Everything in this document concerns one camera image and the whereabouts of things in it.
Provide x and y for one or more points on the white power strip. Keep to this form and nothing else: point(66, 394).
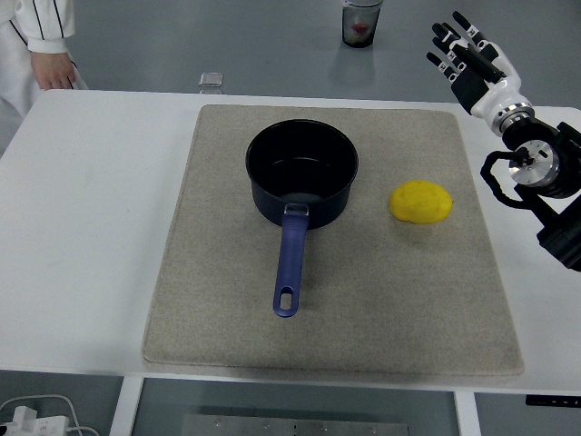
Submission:
point(34, 424)

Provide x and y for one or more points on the person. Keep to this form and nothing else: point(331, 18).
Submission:
point(18, 68)

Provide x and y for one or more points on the beige fabric mat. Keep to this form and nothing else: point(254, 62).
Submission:
point(363, 295)

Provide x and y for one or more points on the small clear square block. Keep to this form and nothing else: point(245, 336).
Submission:
point(211, 79)

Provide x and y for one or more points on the black table control panel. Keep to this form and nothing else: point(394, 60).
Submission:
point(554, 400)

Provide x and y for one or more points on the white table leg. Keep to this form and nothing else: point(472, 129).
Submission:
point(125, 409)
point(467, 415)

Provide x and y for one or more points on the yellow potato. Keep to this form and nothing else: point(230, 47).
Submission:
point(420, 202)

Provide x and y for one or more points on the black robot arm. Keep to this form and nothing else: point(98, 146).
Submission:
point(556, 163)

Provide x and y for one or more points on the dark bin with clear liner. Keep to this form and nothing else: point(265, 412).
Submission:
point(361, 25)

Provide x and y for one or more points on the person's hand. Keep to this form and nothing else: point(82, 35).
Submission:
point(52, 68)

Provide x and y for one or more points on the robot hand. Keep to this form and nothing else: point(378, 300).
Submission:
point(492, 93)

